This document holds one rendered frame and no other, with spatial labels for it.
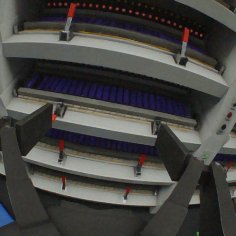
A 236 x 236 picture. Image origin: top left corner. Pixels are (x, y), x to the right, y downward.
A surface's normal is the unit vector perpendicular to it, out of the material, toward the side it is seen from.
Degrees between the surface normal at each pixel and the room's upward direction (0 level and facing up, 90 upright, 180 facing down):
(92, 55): 111
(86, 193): 20
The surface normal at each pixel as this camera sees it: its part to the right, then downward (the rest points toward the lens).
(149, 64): -0.08, 0.76
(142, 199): 0.18, -0.62
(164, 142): -0.98, -0.18
